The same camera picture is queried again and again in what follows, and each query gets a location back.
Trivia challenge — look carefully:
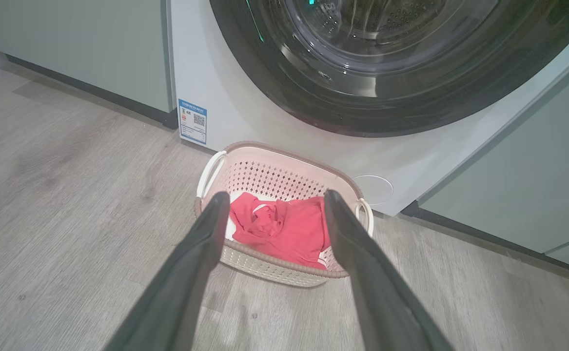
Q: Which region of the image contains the white front-load washing machine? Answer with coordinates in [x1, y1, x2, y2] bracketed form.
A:
[167, 0, 569, 218]

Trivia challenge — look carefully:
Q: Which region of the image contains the green cabinet with dark plinth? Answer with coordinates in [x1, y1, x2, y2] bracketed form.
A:
[0, 0, 179, 130]

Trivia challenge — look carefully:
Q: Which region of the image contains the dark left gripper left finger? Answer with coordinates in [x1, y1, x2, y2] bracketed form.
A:
[103, 191, 231, 351]

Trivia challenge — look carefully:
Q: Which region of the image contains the round white filter cover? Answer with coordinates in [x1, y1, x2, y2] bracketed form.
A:
[352, 174, 394, 206]

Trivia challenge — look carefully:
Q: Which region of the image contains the cream perforated laundry basket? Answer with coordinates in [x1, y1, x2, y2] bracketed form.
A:
[194, 141, 375, 288]

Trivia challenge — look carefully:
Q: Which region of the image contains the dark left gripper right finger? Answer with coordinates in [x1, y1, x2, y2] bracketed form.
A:
[324, 190, 454, 351]

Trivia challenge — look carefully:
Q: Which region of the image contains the red and white jersey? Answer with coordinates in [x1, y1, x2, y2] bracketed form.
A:
[229, 191, 333, 271]

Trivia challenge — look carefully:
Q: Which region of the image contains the green cabinet with white side panel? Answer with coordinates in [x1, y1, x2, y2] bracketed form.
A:
[400, 51, 569, 266]

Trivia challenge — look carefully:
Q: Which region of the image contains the blue energy label sticker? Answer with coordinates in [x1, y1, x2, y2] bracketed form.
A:
[177, 98, 208, 146]

